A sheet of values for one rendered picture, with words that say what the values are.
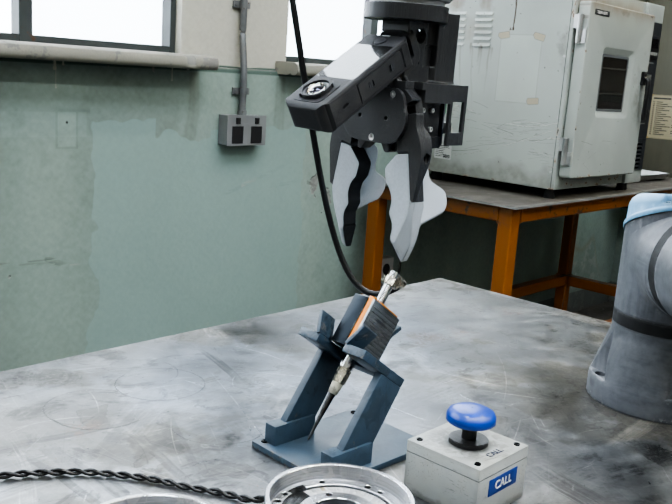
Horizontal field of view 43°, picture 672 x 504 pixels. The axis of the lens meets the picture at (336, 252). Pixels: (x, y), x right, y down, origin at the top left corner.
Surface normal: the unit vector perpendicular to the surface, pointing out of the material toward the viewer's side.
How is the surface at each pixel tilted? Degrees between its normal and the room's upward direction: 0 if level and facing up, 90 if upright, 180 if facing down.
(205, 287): 90
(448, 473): 90
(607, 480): 0
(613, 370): 72
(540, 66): 90
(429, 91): 91
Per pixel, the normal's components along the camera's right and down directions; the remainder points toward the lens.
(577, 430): 0.07, -0.98
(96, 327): 0.72, 0.19
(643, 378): -0.55, -0.18
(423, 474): -0.69, 0.11
